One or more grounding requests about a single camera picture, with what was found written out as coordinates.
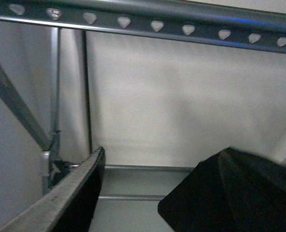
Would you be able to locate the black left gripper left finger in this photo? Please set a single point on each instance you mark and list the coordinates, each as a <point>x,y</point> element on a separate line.
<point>69,206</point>

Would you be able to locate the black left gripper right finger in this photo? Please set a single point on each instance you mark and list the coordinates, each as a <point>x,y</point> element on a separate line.
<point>232,191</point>

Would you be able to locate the grey metal clothes rack frame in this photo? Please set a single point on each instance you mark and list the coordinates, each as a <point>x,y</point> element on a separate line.
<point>156,102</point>

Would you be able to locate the perforated metal hanging rail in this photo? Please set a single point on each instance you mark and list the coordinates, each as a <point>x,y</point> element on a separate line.
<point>178,20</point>

